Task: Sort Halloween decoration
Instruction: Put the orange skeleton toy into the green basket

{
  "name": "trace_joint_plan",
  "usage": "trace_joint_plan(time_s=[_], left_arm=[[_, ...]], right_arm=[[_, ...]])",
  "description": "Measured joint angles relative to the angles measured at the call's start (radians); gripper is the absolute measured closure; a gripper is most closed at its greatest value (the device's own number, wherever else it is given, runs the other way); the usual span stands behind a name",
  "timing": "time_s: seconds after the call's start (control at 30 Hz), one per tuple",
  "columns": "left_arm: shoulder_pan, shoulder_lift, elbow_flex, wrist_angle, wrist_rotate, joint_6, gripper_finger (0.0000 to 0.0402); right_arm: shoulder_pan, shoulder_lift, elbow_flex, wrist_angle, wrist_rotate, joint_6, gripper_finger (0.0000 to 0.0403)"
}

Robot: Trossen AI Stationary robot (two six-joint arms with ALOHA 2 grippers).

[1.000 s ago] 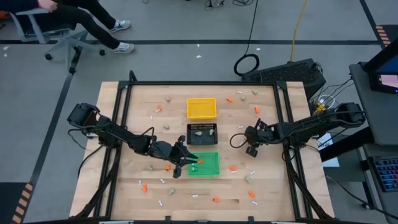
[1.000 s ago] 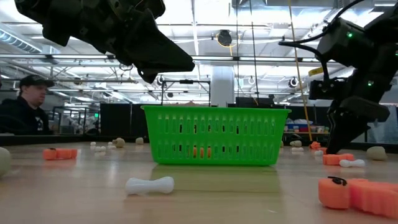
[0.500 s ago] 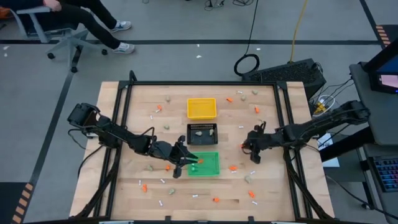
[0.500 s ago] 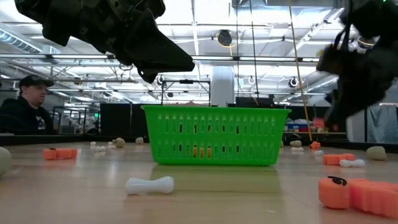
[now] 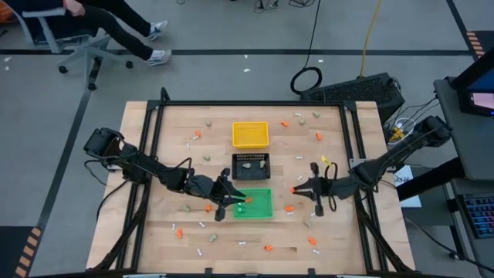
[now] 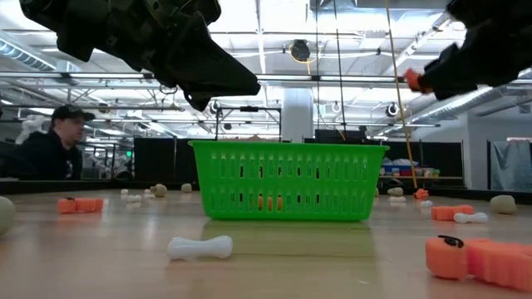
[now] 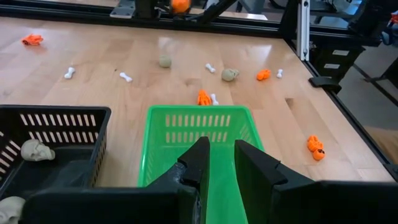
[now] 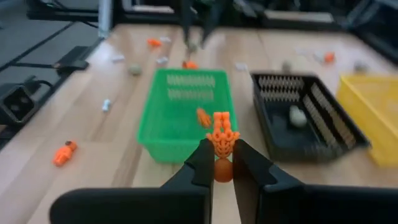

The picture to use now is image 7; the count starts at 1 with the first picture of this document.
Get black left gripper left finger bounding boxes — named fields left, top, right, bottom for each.
left=21, top=136, right=211, bottom=224

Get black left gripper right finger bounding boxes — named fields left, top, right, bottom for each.
left=233, top=139, right=398, bottom=224

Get beige toy skull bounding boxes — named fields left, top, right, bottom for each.
left=0, top=195, right=26, bottom=224
left=159, top=54, right=173, bottom=68
left=221, top=68, right=240, bottom=82
left=20, top=138, right=56, bottom=162

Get orange toy skeleton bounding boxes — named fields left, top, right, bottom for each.
left=256, top=68, right=272, bottom=82
left=197, top=89, right=213, bottom=106
left=306, top=134, right=326, bottom=162
left=21, top=33, right=44, bottom=47

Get black plastic basket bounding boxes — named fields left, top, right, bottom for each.
left=0, top=105, right=112, bottom=202

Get green plastic basket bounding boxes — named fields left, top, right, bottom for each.
left=136, top=105, right=266, bottom=224

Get black box white labels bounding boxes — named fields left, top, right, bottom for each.
left=310, top=32, right=367, bottom=78

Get orange round object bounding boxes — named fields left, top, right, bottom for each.
left=170, top=0, right=192, bottom=14

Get silver aluminium post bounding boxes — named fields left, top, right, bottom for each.
left=296, top=0, right=312, bottom=62

